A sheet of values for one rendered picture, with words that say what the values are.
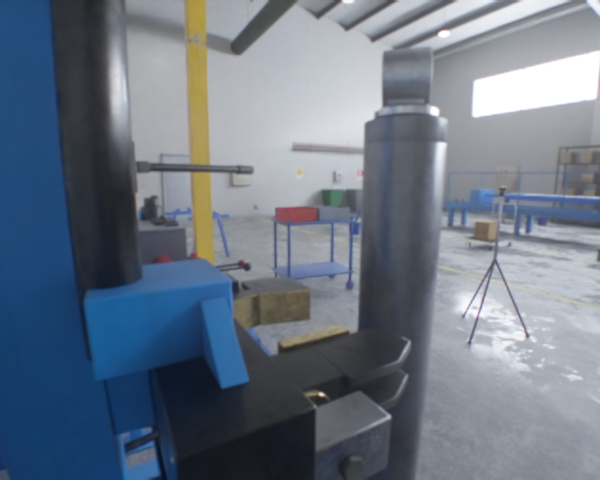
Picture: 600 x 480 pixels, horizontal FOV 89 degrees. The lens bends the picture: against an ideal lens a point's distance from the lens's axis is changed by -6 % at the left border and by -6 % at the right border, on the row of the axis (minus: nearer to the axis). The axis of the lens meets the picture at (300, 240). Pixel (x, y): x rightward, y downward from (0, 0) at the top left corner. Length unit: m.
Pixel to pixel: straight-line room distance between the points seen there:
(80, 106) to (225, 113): 11.65
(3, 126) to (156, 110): 11.08
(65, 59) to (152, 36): 11.75
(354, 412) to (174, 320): 0.28
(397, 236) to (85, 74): 0.69
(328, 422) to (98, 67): 0.53
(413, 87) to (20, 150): 0.79
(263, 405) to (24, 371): 0.40
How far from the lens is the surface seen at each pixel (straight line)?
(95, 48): 0.48
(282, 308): 0.97
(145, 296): 0.44
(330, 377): 0.58
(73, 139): 0.47
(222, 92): 12.21
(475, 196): 10.13
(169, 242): 0.96
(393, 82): 0.90
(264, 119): 12.57
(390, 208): 0.84
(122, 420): 0.71
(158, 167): 0.77
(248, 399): 0.40
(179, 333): 0.47
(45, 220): 0.58
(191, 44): 3.44
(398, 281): 0.87
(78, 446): 0.73
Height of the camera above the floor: 1.32
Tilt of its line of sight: 10 degrees down
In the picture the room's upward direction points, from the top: straight up
